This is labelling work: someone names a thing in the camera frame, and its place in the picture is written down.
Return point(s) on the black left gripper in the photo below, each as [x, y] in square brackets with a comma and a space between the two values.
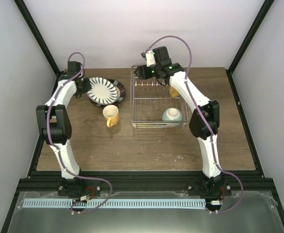
[87, 87]

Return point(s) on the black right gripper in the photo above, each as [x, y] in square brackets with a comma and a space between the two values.
[143, 73]

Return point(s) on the blue striped white plate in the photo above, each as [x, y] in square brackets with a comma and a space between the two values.
[102, 91]

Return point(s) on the dark multicolour rimmed plate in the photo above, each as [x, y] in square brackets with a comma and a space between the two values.
[122, 90]

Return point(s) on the yellow woven bamboo plate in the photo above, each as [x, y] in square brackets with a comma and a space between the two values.
[173, 93]

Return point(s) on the green dotted white bowl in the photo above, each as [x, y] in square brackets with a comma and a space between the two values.
[172, 116]

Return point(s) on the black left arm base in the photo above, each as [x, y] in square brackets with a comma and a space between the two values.
[76, 188]

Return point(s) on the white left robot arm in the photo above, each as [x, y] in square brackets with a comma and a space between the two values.
[53, 121]

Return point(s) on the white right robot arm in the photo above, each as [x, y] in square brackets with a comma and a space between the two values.
[205, 119]

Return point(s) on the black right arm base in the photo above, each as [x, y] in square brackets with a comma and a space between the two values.
[208, 187]

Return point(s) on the yellow ceramic mug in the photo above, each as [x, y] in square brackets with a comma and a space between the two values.
[111, 115]

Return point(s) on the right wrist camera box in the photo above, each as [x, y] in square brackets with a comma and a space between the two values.
[149, 57]

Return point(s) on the steel wire dish rack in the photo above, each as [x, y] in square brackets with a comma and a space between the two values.
[148, 102]

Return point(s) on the black aluminium frame post left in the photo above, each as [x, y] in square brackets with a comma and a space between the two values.
[37, 35]

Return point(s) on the black aluminium frame post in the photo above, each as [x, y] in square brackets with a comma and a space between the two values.
[37, 35]
[263, 11]

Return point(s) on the black front frame rail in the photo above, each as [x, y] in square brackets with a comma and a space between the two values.
[117, 181]

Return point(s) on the light blue slotted cable duct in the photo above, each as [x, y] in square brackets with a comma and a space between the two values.
[121, 203]

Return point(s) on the black aluminium frame post right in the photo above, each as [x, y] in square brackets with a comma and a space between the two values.
[263, 11]

